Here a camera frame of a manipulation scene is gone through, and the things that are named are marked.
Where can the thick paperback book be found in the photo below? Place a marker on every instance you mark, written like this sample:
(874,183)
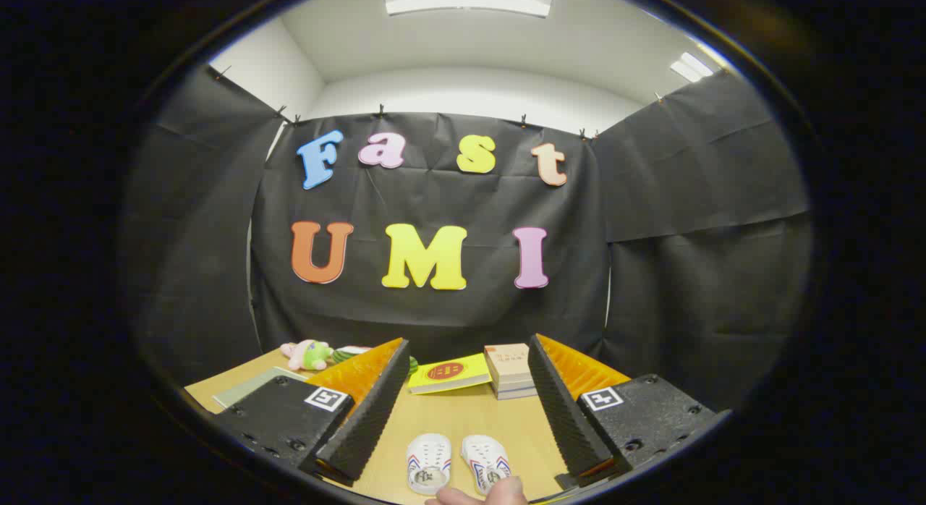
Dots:
(515,386)
(517,394)

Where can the beige cover book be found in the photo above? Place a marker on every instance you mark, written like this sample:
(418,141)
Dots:
(508,362)

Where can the white canvas shoe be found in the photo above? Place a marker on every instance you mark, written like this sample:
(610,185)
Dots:
(483,454)
(428,458)

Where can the watermelon slice plush toy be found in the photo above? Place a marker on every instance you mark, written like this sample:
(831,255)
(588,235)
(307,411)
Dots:
(351,354)

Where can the black backdrop cloth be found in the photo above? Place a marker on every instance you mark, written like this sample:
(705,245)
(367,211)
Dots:
(448,310)

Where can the beige fabric storage box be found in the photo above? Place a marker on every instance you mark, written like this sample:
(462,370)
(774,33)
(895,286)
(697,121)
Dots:
(253,389)

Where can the small ceiling light panel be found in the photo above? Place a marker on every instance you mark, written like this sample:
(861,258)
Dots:
(691,66)

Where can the green and pink plush toy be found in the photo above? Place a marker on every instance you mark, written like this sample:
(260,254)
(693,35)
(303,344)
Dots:
(309,354)

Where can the yellow cover book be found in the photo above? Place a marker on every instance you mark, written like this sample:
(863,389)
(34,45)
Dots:
(448,375)

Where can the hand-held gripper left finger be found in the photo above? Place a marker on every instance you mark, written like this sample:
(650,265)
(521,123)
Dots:
(369,418)

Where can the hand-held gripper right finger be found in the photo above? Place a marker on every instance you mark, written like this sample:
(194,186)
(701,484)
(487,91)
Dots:
(568,418)

